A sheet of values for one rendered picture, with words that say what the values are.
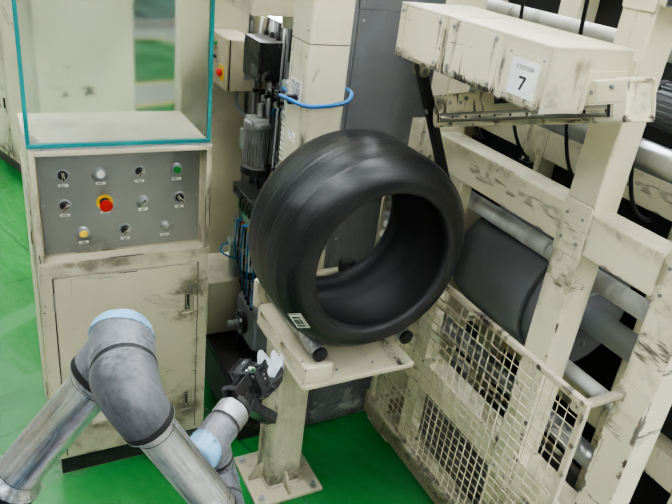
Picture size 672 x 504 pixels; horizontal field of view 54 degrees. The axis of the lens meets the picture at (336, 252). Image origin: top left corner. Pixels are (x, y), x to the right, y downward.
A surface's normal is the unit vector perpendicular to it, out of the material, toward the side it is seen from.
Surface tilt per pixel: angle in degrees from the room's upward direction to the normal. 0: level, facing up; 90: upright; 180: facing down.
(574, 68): 90
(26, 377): 0
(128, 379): 44
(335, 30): 90
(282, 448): 90
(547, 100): 90
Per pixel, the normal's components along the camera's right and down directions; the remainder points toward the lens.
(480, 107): -0.89, 0.11
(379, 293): -0.36, -0.71
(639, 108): 0.46, 0.15
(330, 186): -0.04, -0.16
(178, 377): 0.44, 0.45
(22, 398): 0.11, -0.89
